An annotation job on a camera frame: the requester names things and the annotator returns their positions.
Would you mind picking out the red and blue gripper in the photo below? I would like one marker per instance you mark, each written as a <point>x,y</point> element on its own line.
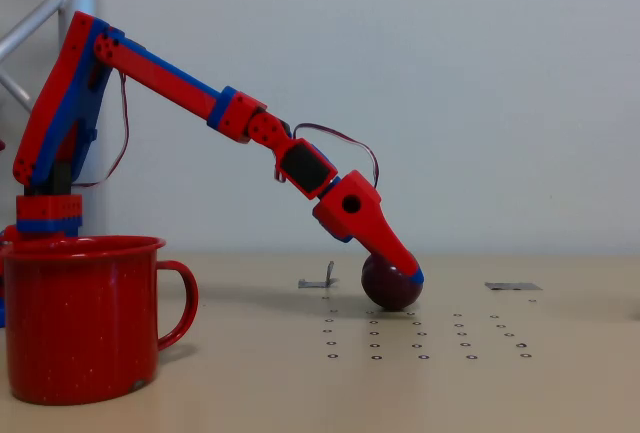
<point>361,213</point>

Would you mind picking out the dark purple plum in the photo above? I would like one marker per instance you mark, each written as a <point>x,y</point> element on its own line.
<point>387,293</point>

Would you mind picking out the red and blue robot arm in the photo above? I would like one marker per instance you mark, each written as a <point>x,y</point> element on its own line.
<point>165,80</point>

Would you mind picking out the flat metal plate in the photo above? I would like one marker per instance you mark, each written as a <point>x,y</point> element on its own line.
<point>512,286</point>

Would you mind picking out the red enamel mug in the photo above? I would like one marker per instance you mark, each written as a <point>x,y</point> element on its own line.
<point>80,328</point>

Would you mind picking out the short diagonal aluminium tube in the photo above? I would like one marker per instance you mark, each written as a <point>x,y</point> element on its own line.
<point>12,87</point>

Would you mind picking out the long diagonal aluminium tube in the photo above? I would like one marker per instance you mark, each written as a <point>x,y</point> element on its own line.
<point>30,23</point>

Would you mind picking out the small metal bracket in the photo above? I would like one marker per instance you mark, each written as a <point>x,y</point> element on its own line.
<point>312,283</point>

